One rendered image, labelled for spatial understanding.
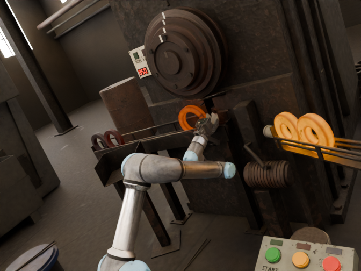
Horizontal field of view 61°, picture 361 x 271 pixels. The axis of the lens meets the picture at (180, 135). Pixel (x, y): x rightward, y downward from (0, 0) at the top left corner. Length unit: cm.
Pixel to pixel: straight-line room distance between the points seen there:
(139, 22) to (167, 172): 104
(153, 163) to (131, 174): 12
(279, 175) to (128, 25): 124
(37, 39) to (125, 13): 1099
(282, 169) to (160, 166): 57
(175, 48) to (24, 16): 1166
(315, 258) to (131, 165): 73
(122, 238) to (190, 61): 84
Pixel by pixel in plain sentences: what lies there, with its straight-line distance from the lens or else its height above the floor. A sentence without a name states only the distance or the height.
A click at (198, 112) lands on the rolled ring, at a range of 170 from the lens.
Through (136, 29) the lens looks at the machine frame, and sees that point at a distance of 195.
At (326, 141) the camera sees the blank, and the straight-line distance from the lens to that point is 117.
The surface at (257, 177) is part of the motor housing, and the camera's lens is 150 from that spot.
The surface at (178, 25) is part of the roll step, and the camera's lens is 154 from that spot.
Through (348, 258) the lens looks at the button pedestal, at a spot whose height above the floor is 61.
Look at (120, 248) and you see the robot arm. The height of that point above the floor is 58.
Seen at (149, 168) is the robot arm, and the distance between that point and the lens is 118.
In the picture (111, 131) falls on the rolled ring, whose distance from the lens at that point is 230.
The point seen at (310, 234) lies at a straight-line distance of 109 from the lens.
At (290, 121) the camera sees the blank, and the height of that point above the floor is 76.
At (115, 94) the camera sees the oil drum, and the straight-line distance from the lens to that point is 440.
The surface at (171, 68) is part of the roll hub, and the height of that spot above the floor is 109.
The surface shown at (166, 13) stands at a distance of 160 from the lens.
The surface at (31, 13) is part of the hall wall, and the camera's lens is 1320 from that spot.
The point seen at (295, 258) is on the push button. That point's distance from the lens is 90.
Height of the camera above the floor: 124
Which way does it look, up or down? 18 degrees down
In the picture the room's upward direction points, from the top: 23 degrees counter-clockwise
